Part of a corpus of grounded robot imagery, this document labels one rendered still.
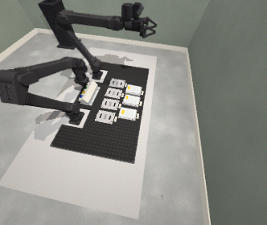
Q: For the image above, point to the white operator panel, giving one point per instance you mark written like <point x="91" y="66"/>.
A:
<point x="89" y="94"/>

